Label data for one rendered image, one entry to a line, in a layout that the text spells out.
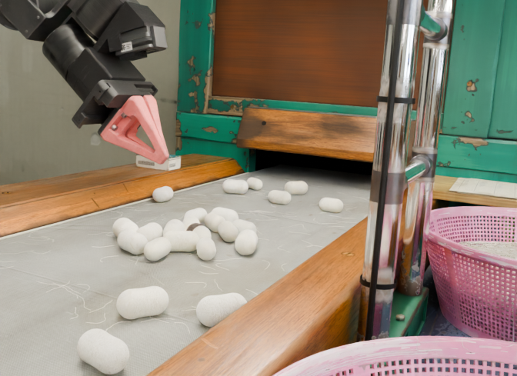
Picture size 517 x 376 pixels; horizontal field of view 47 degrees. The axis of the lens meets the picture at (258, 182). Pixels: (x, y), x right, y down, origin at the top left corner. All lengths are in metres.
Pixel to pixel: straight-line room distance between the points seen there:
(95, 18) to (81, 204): 0.22
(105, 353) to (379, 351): 0.15
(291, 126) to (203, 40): 0.25
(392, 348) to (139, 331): 0.17
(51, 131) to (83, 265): 1.82
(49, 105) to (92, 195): 1.61
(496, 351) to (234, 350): 0.15
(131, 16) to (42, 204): 0.23
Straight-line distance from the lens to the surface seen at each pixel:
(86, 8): 0.74
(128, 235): 0.56
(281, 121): 0.99
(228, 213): 0.67
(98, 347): 0.35
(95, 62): 0.71
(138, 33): 0.69
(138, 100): 0.69
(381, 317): 0.44
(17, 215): 0.66
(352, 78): 1.01
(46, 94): 2.35
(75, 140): 2.27
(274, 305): 0.39
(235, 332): 0.35
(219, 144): 1.10
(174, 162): 0.91
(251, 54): 1.08
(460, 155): 0.97
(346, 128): 0.96
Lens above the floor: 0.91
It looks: 10 degrees down
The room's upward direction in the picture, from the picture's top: 3 degrees clockwise
